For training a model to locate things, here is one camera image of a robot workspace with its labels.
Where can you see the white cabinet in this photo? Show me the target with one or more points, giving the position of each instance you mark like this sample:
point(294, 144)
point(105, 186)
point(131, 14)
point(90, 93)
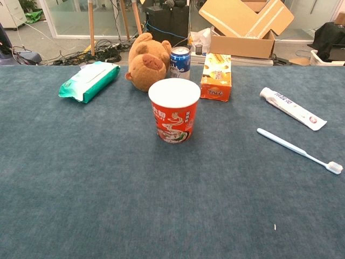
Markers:
point(10, 13)

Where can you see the light blue toothbrush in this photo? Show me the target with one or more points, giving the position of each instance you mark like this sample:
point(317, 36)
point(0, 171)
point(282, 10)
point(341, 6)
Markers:
point(285, 145)

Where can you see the white plastic bag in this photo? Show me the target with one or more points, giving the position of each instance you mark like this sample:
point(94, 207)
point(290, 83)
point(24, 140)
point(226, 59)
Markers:
point(200, 36)

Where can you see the blue table cloth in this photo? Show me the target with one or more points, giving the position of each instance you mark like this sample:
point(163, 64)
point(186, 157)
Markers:
point(161, 202)

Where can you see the black cloth cover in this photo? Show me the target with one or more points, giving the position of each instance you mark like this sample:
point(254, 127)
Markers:
point(330, 37)

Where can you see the green wet wipes pack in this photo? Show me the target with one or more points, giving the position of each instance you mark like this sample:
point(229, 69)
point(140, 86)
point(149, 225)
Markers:
point(89, 81)

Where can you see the green bag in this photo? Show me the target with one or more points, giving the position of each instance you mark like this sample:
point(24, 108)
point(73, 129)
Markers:
point(33, 16)

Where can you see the red paper noodle cup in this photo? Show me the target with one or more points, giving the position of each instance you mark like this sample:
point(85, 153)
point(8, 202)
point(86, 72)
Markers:
point(175, 118)

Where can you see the white plastic crate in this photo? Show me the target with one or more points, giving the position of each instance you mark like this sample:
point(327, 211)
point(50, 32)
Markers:
point(323, 61)

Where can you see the green potted plant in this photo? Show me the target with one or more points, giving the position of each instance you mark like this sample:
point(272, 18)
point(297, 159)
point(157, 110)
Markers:
point(28, 5)

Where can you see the black mesh pen cup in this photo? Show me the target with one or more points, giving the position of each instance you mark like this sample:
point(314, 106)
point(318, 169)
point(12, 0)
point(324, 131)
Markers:
point(199, 50)

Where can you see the open cardboard box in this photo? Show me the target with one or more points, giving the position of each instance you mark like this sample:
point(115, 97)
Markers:
point(242, 46)

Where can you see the orange biscuit box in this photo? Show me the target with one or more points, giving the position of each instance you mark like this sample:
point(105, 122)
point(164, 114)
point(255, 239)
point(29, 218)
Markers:
point(215, 81)

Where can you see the wooden easel leg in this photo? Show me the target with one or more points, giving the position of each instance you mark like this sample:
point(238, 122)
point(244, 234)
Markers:
point(125, 19)
point(91, 27)
point(137, 16)

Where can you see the brown plush capybara toy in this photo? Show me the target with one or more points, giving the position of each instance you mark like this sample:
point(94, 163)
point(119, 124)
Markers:
point(145, 64)

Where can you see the black stand base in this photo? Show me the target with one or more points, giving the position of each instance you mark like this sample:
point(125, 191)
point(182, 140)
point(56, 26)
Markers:
point(280, 60)

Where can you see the white toothpaste tube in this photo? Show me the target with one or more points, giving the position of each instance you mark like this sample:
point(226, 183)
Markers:
point(291, 108)

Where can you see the dark blue seat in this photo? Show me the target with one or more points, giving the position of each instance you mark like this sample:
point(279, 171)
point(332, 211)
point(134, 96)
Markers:
point(29, 57)

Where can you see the aluminium profile rails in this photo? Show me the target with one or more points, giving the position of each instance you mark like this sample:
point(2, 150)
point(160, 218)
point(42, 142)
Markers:
point(250, 61)

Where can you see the black cabinet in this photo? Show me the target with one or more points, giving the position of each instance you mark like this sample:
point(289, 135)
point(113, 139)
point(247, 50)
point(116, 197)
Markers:
point(167, 21)

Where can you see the flat cardboard piece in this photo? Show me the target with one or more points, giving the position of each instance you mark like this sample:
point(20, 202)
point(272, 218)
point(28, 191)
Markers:
point(299, 61)

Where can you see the blue white drink can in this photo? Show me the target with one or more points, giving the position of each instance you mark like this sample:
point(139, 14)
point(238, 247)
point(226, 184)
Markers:
point(180, 62)

